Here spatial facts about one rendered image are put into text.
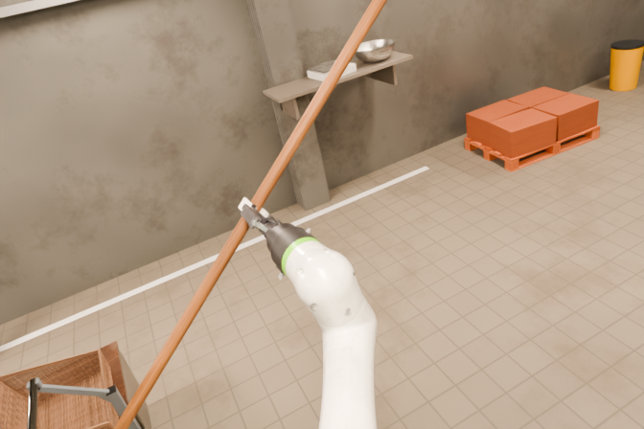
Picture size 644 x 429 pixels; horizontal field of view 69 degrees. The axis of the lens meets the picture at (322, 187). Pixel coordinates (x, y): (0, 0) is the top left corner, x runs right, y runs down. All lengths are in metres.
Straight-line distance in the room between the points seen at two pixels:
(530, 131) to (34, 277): 4.88
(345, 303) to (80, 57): 3.74
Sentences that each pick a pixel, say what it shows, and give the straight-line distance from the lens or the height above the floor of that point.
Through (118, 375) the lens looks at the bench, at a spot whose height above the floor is 0.58.
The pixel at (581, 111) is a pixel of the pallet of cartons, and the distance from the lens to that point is 5.63.
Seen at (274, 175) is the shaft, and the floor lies 2.02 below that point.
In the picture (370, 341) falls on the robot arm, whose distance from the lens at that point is 0.90.
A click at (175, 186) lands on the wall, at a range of 4.68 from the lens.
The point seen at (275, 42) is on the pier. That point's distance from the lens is 4.37.
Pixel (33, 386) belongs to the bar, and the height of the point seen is 1.17.
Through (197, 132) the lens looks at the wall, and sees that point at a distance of 4.55.
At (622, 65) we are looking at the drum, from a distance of 7.16.
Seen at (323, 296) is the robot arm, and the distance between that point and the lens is 0.81.
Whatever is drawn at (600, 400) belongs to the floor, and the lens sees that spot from 3.21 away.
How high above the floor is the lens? 2.50
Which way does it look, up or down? 28 degrees down
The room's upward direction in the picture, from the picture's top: 12 degrees counter-clockwise
